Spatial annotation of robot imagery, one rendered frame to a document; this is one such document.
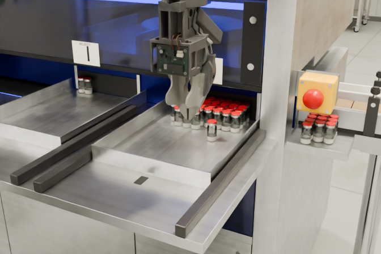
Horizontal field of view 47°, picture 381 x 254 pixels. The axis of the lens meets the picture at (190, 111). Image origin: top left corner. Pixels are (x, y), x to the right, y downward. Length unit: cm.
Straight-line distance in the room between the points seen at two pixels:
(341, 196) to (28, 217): 163
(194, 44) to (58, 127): 51
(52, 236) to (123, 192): 82
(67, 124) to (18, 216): 63
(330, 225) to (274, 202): 125
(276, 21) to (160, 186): 40
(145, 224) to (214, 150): 28
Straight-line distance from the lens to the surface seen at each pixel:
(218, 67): 99
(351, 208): 247
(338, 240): 223
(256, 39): 95
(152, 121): 108
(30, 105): 124
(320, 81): 93
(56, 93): 131
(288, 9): 92
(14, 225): 171
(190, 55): 66
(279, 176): 104
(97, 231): 143
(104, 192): 81
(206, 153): 92
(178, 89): 76
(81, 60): 120
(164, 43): 69
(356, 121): 107
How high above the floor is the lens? 130
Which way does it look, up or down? 21 degrees down
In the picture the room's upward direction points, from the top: straight up
